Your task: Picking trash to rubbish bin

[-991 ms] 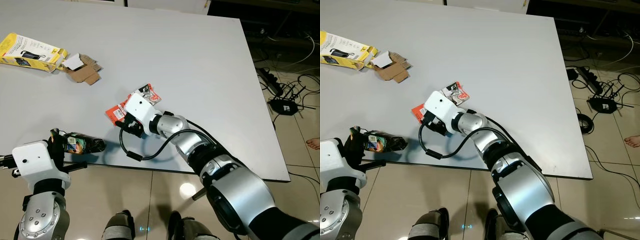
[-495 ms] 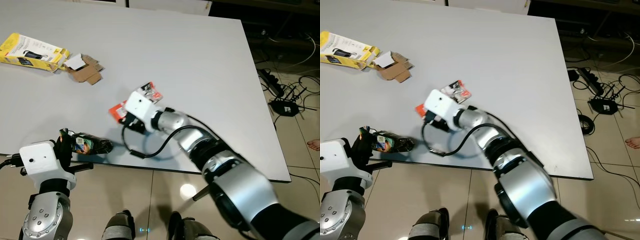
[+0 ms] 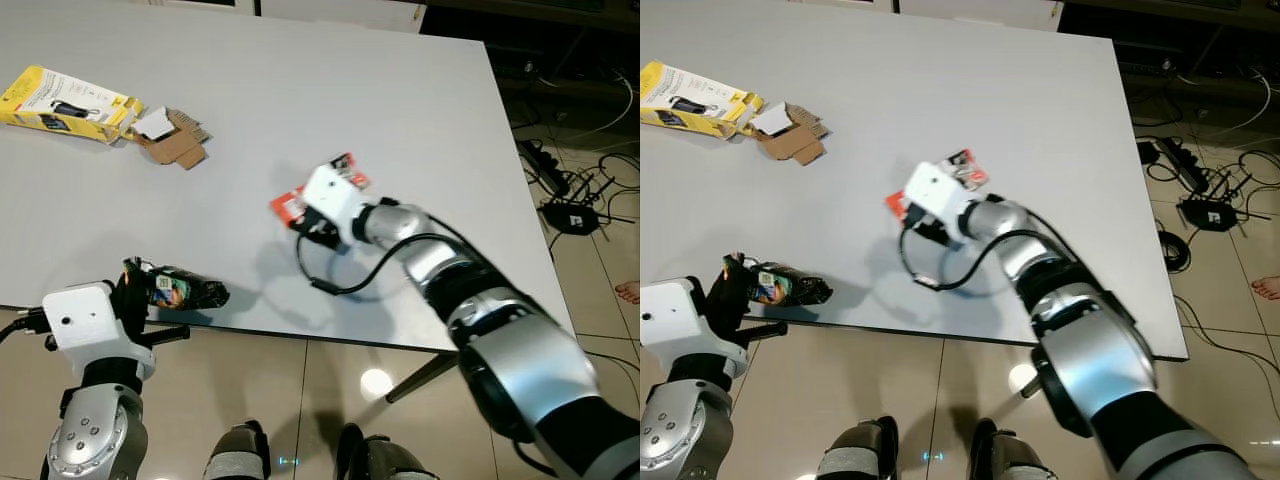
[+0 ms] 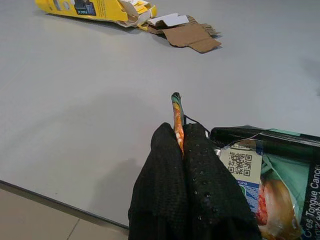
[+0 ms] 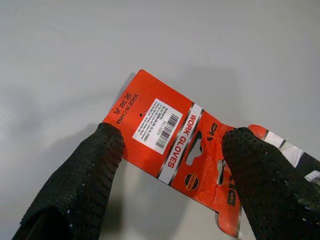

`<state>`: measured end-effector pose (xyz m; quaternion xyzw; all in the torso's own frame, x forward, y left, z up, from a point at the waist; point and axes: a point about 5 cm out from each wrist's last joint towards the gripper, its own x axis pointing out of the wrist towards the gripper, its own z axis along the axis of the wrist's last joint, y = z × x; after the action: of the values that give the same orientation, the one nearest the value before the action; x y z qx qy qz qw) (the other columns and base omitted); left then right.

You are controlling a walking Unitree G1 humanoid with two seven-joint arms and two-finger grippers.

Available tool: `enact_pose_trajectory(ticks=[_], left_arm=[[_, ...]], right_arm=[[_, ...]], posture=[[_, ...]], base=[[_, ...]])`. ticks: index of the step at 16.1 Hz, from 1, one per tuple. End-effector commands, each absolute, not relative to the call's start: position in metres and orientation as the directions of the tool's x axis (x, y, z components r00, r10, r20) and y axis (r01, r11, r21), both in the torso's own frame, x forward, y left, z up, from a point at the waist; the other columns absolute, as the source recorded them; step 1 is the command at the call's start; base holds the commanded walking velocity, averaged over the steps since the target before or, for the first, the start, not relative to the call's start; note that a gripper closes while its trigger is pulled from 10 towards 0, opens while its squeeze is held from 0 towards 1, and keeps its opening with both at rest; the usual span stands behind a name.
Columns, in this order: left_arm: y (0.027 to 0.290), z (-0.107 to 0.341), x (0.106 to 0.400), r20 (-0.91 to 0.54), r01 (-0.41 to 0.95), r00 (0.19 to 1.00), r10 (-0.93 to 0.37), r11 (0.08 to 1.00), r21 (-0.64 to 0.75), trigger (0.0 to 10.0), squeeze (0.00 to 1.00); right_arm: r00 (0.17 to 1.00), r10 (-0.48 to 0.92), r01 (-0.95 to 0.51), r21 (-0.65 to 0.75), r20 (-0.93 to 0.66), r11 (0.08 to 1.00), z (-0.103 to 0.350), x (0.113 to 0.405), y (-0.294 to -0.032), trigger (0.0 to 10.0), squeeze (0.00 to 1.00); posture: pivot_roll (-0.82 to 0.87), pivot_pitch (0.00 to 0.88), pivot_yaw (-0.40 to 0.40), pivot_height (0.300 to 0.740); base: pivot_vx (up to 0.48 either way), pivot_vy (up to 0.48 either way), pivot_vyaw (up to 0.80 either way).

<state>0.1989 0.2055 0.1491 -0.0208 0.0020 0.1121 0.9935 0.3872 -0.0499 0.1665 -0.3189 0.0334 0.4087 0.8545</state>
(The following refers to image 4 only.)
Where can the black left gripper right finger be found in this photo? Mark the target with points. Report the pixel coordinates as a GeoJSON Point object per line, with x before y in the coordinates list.
{"type": "Point", "coordinates": [212, 190]}

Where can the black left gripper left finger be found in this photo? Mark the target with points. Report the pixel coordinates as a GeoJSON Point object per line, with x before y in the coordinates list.
{"type": "Point", "coordinates": [162, 185]}

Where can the green cigarette pack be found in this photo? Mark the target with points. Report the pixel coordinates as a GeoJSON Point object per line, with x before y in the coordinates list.
{"type": "Point", "coordinates": [285, 165]}

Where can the white paper piece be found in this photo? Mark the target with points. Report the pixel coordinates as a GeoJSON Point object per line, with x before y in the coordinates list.
{"type": "Point", "coordinates": [167, 19]}

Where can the torn yellow cardboard box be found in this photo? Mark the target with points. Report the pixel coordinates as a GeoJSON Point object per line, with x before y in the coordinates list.
{"type": "Point", "coordinates": [100, 10]}

